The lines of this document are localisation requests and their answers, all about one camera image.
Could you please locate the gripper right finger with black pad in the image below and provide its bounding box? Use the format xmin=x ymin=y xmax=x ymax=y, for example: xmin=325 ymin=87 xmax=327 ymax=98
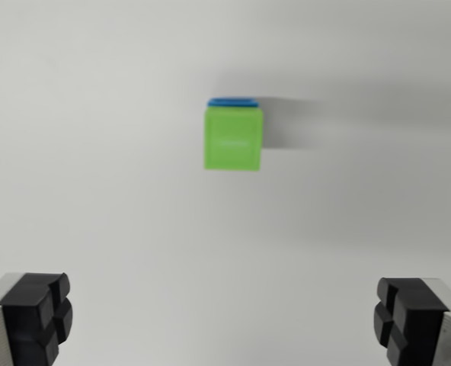
xmin=372 ymin=277 xmax=451 ymax=366

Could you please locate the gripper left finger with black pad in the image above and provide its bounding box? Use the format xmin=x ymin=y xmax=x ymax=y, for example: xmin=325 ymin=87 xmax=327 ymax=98
xmin=0 ymin=271 xmax=74 ymax=366

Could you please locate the green embossed soft cube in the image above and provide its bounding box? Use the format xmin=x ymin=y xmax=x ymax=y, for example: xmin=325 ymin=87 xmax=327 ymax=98
xmin=203 ymin=106 xmax=264 ymax=172

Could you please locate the blue embossed soft cube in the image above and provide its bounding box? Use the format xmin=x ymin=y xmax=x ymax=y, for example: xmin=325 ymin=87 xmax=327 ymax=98
xmin=206 ymin=97 xmax=260 ymax=109

